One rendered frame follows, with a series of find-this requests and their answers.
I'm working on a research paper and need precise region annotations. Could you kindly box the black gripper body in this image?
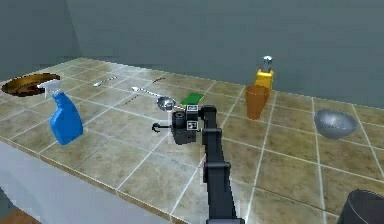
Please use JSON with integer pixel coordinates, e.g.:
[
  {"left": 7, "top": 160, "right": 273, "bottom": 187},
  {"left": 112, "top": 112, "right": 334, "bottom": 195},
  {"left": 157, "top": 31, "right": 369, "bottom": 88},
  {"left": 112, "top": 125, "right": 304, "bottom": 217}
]
[{"left": 171, "top": 111, "right": 202, "bottom": 146}]

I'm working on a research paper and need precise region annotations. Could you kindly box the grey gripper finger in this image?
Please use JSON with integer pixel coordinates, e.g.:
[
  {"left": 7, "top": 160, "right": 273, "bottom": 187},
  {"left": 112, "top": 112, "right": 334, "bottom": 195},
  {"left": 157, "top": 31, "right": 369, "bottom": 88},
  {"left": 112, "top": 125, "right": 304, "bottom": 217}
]
[{"left": 151, "top": 122, "right": 173, "bottom": 134}]

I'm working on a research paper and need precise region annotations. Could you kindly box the silver ladle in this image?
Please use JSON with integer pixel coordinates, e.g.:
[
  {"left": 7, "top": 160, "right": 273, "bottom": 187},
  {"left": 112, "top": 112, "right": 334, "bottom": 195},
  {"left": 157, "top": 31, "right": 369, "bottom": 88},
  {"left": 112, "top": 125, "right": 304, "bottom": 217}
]
[{"left": 130, "top": 86, "right": 177, "bottom": 112}]

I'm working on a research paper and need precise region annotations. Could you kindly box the green sponge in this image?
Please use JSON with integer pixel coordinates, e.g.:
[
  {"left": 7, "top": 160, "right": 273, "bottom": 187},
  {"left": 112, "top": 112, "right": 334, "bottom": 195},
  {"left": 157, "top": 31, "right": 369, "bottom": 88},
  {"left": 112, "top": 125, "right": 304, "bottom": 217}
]
[{"left": 180, "top": 92, "right": 205, "bottom": 107}]

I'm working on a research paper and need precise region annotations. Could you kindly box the thin dark knife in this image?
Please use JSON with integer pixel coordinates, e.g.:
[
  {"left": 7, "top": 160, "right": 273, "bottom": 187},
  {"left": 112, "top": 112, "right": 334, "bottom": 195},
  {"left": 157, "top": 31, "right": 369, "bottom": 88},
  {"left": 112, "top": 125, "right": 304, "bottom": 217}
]
[{"left": 121, "top": 94, "right": 140, "bottom": 107}]

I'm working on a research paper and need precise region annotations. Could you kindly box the silver spoon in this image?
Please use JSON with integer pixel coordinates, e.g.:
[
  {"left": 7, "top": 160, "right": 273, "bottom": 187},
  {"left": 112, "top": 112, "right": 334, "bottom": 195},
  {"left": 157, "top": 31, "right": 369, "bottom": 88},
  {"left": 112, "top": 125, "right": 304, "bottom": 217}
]
[{"left": 92, "top": 76, "right": 118, "bottom": 88}]

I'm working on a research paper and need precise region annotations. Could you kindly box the orange cup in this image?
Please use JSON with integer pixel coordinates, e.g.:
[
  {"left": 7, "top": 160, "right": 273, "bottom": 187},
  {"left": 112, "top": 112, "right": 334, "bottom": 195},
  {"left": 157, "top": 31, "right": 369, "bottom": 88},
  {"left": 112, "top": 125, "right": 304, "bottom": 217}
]
[{"left": 244, "top": 84, "right": 272, "bottom": 121}]

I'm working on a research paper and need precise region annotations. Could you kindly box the blue spray bottle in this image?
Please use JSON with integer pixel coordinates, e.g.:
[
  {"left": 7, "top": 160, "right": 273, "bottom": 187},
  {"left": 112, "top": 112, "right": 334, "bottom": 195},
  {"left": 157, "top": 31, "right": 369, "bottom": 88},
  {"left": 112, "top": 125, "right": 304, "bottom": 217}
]
[{"left": 36, "top": 78, "right": 84, "bottom": 146}]

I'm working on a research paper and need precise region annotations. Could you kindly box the yellow soap bottle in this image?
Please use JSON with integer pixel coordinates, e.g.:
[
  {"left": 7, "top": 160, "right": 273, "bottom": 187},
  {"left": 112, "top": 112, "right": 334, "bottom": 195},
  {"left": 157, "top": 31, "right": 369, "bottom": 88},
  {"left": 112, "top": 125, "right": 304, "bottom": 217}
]
[{"left": 254, "top": 55, "right": 275, "bottom": 91}]

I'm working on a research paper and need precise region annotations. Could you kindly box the brown round sink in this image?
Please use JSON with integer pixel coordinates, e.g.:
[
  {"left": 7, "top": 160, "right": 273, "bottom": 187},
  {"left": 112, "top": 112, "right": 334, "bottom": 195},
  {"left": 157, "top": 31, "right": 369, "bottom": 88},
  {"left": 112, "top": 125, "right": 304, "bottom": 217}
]
[{"left": 1, "top": 72, "right": 61, "bottom": 98}]

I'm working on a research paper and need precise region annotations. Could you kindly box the grey metal bowl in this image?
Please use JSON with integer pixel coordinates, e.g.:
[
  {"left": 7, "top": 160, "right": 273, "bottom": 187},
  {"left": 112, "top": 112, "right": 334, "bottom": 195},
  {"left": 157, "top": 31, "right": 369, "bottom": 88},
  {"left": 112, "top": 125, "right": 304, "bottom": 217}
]
[{"left": 313, "top": 109, "right": 359, "bottom": 140}]

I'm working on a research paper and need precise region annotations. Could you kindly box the black pot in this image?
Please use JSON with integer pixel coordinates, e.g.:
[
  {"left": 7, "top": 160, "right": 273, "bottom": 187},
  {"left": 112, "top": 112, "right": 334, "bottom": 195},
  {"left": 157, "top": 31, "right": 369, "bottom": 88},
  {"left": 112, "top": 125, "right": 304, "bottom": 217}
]
[{"left": 337, "top": 189, "right": 384, "bottom": 224}]

